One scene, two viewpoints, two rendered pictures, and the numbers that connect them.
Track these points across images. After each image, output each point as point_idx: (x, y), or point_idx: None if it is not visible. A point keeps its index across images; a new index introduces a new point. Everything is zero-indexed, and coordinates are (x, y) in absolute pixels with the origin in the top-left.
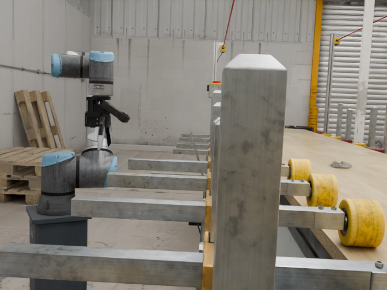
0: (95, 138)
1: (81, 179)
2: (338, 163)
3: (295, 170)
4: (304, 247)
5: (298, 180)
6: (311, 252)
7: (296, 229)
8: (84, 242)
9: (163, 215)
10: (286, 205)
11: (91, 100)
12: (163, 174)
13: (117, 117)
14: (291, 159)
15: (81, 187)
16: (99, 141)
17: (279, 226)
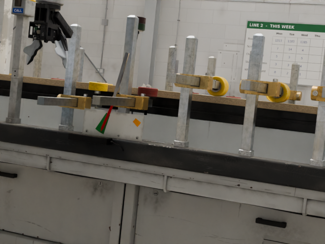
0: (62, 53)
1: None
2: (145, 85)
3: (225, 83)
4: (284, 124)
5: (225, 91)
6: (299, 123)
7: (258, 118)
8: None
9: None
10: (224, 108)
11: (48, 9)
12: (51, 98)
13: (67, 31)
14: (218, 76)
15: None
16: (67, 57)
17: (199, 129)
